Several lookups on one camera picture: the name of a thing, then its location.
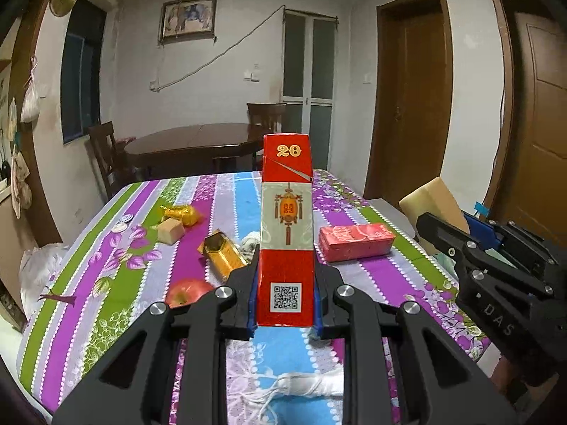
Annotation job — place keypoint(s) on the white wall switch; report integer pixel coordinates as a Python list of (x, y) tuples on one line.
[(251, 75)]

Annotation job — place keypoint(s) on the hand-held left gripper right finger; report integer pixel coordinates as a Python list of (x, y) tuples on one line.
[(328, 316)]

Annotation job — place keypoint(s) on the red apple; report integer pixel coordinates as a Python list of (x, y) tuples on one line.
[(186, 293)]

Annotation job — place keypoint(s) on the white plastic sheet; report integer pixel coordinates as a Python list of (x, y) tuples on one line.
[(40, 274)]

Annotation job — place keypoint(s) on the long red white carton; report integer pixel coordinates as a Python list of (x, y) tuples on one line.
[(285, 230)]

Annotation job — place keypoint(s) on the framed wall picture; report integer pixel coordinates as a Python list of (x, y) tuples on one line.
[(188, 18)]

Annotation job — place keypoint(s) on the striped floral tablecloth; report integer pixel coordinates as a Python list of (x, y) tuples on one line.
[(133, 283)]

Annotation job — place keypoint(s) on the beige cube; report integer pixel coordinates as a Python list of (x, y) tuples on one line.
[(171, 231)]

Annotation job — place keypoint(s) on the gold foil wrapper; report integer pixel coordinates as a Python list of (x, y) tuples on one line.
[(181, 214)]

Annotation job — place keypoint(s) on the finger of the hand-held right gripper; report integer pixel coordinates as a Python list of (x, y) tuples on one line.
[(485, 232), (447, 234)]

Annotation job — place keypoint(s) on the blue tape piece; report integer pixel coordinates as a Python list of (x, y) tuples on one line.
[(480, 208)]

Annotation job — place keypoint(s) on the white towel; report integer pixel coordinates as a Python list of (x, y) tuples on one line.
[(310, 383)]

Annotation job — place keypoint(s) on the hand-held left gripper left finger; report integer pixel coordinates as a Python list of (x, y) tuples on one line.
[(239, 314)]

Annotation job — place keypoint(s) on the beige sponge block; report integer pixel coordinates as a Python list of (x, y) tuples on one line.
[(434, 201)]

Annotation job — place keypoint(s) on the brown wooden door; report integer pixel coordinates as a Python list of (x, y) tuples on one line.
[(407, 97), (540, 119)]

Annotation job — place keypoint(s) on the frosted glass double door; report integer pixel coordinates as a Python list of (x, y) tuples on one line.
[(310, 75)]

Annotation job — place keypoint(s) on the hanging beige cloths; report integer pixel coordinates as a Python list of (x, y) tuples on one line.
[(20, 181)]

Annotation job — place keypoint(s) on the gold box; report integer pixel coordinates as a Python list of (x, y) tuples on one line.
[(221, 256)]

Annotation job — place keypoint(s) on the dark window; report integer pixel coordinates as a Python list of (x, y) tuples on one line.
[(82, 75)]

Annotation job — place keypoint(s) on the dark wooden chair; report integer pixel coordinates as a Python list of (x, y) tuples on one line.
[(265, 115), (104, 155)]

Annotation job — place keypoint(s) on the hanging white plastic bag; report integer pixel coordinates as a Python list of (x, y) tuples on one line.
[(30, 102)]

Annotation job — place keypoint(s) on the dark wooden dining table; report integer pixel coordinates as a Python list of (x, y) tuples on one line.
[(195, 141)]

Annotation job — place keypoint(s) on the red wrapped pack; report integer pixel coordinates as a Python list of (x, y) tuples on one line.
[(356, 241)]

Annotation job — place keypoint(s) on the white wall socket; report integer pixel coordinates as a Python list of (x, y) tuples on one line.
[(154, 86)]

